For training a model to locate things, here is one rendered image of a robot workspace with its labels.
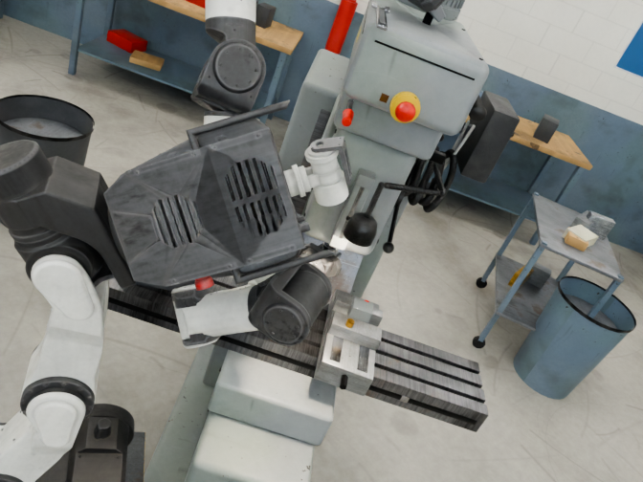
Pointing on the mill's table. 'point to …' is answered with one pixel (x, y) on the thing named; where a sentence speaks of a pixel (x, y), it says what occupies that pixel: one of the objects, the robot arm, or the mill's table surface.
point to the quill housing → (363, 159)
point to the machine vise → (345, 351)
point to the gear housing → (388, 129)
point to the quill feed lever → (393, 226)
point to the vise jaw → (364, 332)
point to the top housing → (416, 66)
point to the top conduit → (477, 111)
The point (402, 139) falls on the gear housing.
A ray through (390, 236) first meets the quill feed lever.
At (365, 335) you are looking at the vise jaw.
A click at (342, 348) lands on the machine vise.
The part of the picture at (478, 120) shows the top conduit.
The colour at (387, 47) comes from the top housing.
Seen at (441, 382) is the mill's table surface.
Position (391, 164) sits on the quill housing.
